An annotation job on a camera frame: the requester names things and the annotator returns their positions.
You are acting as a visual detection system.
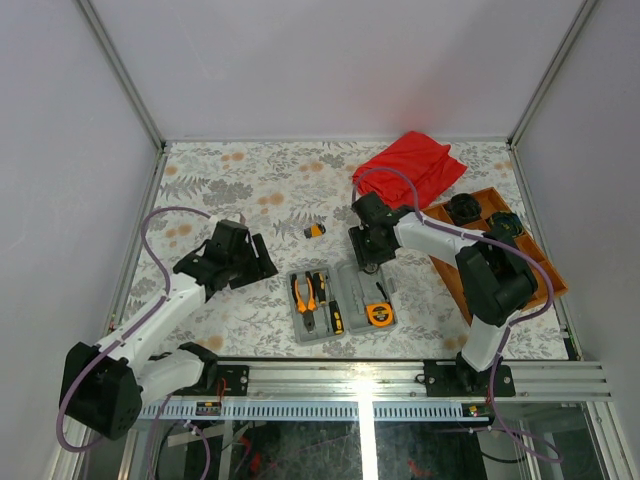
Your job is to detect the grey plastic tool case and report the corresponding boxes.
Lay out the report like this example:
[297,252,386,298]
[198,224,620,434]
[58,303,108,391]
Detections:
[286,260,398,345]

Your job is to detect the black yellow screwdriver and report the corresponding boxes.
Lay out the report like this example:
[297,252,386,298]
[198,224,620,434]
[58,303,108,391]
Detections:
[311,271,327,306]
[326,280,344,335]

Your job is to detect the orange handled pliers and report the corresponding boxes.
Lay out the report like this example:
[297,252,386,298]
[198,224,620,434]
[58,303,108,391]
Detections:
[291,272,317,333]

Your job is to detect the orange tape measure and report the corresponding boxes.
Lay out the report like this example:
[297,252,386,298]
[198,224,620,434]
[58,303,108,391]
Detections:
[365,302,394,328]

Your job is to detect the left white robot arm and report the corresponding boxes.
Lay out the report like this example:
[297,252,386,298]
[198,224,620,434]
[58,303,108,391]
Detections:
[56,220,278,440]

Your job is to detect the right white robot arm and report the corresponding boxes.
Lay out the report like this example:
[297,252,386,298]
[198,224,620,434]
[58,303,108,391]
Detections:
[349,192,538,395]

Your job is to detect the hex key set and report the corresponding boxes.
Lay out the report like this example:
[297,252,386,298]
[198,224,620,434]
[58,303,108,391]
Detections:
[304,224,326,239]

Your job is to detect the red folded cloth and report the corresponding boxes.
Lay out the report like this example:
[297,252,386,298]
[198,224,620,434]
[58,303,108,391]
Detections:
[352,131,467,210]

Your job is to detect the black spinning top upper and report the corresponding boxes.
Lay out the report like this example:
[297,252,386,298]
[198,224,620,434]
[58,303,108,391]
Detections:
[445,193,482,226]

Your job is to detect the wooden compartment tray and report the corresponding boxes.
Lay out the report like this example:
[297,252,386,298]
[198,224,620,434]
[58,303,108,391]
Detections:
[423,187,568,325]

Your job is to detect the green black spinning top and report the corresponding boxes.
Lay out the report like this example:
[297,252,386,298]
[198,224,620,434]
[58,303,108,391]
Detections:
[486,211,525,238]

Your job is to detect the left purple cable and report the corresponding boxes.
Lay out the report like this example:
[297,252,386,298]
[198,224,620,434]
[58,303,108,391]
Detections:
[55,206,221,480]

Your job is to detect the purple cable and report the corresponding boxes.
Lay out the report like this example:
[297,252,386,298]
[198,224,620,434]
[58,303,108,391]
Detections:
[55,206,221,480]
[350,167,566,464]

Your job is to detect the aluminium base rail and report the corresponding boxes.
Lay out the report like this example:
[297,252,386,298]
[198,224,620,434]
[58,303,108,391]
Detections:
[140,360,612,421]

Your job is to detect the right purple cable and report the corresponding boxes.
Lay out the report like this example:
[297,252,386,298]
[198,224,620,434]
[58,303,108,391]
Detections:
[350,167,566,464]

